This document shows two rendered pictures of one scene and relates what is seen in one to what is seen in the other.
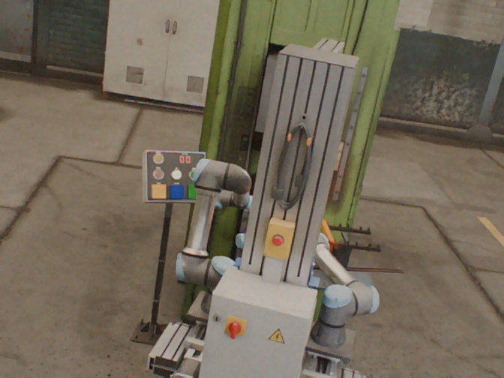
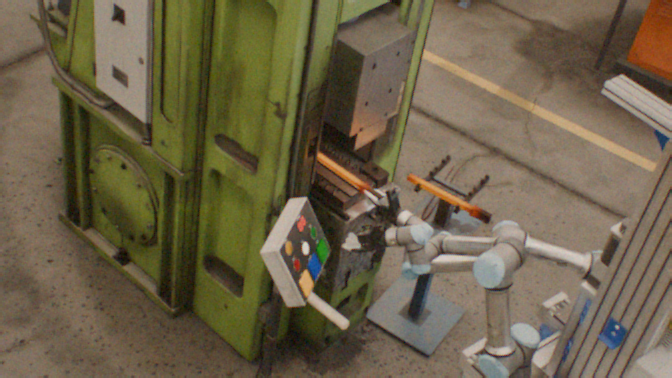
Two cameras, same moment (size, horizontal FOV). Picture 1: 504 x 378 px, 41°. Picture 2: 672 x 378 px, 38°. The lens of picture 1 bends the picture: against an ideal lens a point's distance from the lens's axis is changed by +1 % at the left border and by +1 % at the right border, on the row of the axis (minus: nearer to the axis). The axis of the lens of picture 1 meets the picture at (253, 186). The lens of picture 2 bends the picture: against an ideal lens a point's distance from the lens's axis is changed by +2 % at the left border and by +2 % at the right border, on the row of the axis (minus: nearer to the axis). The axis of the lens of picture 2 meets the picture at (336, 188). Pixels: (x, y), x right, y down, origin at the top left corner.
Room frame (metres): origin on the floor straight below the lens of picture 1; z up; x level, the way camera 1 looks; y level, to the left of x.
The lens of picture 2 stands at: (1.73, 2.63, 3.77)
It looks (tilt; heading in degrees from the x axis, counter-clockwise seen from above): 41 degrees down; 305
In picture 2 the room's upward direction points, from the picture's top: 11 degrees clockwise
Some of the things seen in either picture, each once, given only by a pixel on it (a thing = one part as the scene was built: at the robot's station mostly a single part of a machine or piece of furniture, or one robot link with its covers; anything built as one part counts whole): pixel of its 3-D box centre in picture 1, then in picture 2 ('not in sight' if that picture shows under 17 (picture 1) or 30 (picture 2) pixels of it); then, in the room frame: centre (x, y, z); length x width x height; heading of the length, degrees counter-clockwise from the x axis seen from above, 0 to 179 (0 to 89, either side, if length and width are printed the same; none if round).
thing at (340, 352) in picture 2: not in sight; (335, 341); (3.48, -0.10, 0.01); 0.58 x 0.39 x 0.01; 90
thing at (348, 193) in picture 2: not in sight; (323, 172); (3.74, -0.10, 0.96); 0.42 x 0.20 x 0.09; 0
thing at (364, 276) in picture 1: (337, 277); (441, 223); (3.33, -0.55, 0.67); 0.40 x 0.30 x 0.02; 98
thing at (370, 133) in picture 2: not in sight; (334, 108); (3.74, -0.10, 1.32); 0.42 x 0.20 x 0.10; 0
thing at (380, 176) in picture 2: not in sight; (373, 175); (3.59, -0.28, 0.95); 0.12 x 0.08 x 0.06; 0
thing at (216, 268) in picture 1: (221, 274); (521, 343); (2.54, 0.07, 0.98); 0.13 x 0.12 x 0.14; 87
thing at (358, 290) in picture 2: not in sight; (311, 275); (3.75, -0.16, 0.23); 0.55 x 0.37 x 0.47; 0
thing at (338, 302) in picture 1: (337, 303); not in sight; (2.47, -0.43, 0.98); 0.13 x 0.12 x 0.14; 122
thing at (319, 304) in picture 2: not in sight; (310, 296); (3.44, 0.24, 0.62); 0.44 x 0.05 x 0.05; 0
